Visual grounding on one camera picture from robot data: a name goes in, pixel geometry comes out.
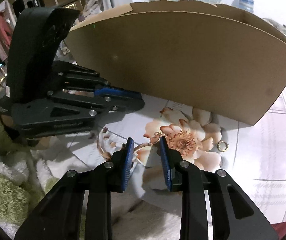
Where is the small gold earring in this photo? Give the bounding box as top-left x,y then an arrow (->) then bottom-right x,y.
150,132 -> 167,145

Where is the person's left hand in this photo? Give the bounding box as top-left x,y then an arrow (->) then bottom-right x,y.
0,114 -> 51,150

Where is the white fluffy blanket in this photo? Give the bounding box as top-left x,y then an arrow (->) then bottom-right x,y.
0,97 -> 184,240

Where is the floral white mat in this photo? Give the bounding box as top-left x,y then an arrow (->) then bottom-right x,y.
57,88 -> 286,224

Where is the brown cardboard box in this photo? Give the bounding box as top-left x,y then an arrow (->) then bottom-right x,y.
65,0 -> 286,125

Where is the blue water bottle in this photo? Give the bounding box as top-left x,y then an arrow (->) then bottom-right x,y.
231,0 -> 254,14

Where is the grey green pillow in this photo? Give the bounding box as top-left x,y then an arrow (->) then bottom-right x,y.
263,18 -> 286,36

